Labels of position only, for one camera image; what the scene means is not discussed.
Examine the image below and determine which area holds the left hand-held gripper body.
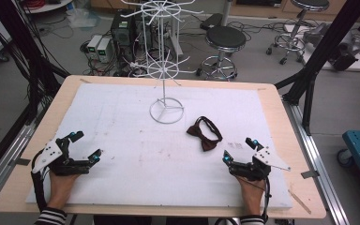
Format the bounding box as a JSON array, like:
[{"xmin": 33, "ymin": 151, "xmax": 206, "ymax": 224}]
[{"xmin": 31, "ymin": 137, "xmax": 92, "ymax": 176}]

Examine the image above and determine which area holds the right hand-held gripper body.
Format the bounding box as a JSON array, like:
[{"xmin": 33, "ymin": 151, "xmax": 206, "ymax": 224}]
[{"xmin": 229, "ymin": 145, "xmax": 292, "ymax": 183}]

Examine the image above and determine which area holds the dark red bow tie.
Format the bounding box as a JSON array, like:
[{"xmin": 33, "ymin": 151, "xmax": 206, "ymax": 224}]
[{"xmin": 186, "ymin": 115, "xmax": 224, "ymax": 153}]

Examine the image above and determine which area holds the white wire display rack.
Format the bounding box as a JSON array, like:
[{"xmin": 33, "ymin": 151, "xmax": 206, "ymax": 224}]
[{"xmin": 120, "ymin": 0, "xmax": 204, "ymax": 126}]

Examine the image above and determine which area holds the person's left hand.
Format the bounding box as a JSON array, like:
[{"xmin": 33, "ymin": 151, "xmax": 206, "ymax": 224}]
[{"xmin": 47, "ymin": 171, "xmax": 80, "ymax": 210}]

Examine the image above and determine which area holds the person's right hand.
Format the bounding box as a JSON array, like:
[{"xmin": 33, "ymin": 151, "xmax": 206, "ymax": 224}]
[{"xmin": 234, "ymin": 175, "xmax": 267, "ymax": 218}]

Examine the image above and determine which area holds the grey tape strip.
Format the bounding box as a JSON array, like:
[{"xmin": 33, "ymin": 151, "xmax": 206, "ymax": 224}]
[
  {"xmin": 300, "ymin": 170, "xmax": 321, "ymax": 180},
  {"xmin": 7, "ymin": 157, "xmax": 32, "ymax": 167}
]

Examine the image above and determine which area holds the white foam mat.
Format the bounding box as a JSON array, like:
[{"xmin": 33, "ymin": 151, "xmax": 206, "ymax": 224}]
[{"xmin": 25, "ymin": 82, "xmax": 293, "ymax": 210}]

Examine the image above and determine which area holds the striped sleeve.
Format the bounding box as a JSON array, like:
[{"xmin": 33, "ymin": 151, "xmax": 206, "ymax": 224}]
[
  {"xmin": 33, "ymin": 206, "xmax": 68, "ymax": 225},
  {"xmin": 238, "ymin": 214, "xmax": 266, "ymax": 225}
]

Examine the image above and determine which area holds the thin wooden stick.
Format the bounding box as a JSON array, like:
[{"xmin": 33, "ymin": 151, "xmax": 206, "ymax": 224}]
[{"xmin": 287, "ymin": 188, "xmax": 312, "ymax": 216}]

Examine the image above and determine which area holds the person's dark lap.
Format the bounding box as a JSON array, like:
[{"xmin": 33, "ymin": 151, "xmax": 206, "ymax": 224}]
[{"xmin": 93, "ymin": 215, "xmax": 210, "ymax": 225}]

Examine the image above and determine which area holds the white power supply box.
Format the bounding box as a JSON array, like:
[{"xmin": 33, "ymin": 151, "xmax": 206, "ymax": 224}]
[
  {"xmin": 86, "ymin": 34, "xmax": 103, "ymax": 61},
  {"xmin": 96, "ymin": 37, "xmax": 113, "ymax": 64}
]

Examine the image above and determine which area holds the black round stool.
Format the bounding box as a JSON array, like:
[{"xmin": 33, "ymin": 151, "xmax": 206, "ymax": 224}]
[{"xmin": 195, "ymin": 24, "xmax": 248, "ymax": 82}]

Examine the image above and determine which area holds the grey wheeled stool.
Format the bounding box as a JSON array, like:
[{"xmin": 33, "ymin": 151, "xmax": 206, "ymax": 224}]
[{"xmin": 265, "ymin": 0, "xmax": 331, "ymax": 66}]

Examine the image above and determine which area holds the black computer tower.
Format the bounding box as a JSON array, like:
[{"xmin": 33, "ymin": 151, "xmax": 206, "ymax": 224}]
[{"xmin": 110, "ymin": 8, "xmax": 138, "ymax": 65}]

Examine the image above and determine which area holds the clear plastic bag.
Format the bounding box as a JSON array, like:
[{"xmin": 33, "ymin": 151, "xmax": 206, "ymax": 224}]
[{"xmin": 66, "ymin": 7, "xmax": 101, "ymax": 30}]

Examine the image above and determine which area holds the black flat box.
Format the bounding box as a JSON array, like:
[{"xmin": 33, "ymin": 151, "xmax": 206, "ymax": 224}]
[{"xmin": 199, "ymin": 12, "xmax": 224, "ymax": 31}]

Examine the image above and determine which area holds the dark grey machine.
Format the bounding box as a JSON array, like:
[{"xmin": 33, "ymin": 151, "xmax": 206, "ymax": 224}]
[{"xmin": 303, "ymin": 22, "xmax": 360, "ymax": 72}]

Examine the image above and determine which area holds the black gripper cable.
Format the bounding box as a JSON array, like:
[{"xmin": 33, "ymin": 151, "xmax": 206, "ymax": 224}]
[
  {"xmin": 261, "ymin": 176, "xmax": 272, "ymax": 223},
  {"xmin": 30, "ymin": 149, "xmax": 52, "ymax": 214}
]

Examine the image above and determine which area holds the aluminium rail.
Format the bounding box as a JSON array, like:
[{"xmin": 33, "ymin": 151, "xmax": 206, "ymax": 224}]
[
  {"xmin": 281, "ymin": 98, "xmax": 352, "ymax": 225},
  {"xmin": 0, "ymin": 101, "xmax": 46, "ymax": 205}
]

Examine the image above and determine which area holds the bundle of black cables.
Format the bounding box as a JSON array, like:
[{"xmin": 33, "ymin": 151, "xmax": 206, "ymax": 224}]
[{"xmin": 0, "ymin": 6, "xmax": 64, "ymax": 126}]

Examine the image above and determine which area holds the black metal frame post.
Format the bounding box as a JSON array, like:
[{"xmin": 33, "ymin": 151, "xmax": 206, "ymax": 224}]
[
  {"xmin": 0, "ymin": 0, "xmax": 70, "ymax": 126},
  {"xmin": 274, "ymin": 0, "xmax": 360, "ymax": 137}
]

